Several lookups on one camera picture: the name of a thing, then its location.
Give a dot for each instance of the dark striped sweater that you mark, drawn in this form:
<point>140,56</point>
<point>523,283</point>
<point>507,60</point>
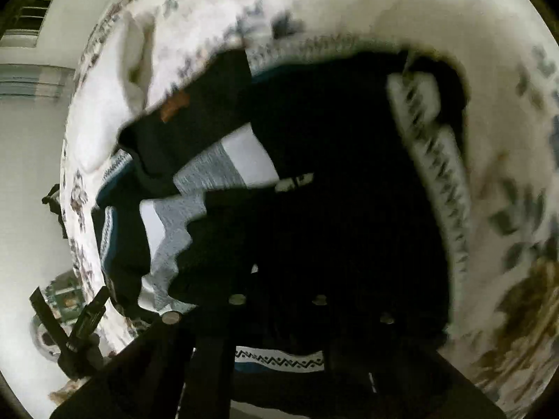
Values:
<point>227,161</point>

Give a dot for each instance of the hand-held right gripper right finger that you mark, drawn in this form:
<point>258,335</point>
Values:
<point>325,314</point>

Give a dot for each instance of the floral bedspread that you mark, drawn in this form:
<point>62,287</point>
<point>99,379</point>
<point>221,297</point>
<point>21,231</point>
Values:
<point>349,8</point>

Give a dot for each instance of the black cloth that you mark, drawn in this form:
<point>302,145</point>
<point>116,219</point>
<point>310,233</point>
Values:
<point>54,203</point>

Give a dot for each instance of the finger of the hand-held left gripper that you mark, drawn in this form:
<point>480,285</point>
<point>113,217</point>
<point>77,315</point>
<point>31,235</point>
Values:
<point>50,321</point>
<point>91,318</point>

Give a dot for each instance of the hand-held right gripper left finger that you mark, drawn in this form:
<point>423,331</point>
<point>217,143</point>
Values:
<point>233,314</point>

